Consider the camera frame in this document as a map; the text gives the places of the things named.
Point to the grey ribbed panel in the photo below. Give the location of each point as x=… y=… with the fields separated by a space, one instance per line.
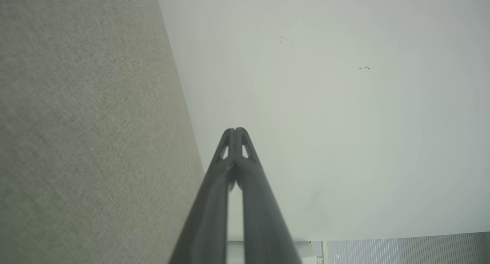
x=402 y=250

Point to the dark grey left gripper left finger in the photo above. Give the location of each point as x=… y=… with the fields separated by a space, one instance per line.
x=206 y=225

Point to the grey fabric sofa seat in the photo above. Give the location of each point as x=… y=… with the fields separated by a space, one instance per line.
x=84 y=122

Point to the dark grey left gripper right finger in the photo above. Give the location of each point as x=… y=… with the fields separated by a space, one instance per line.
x=264 y=225

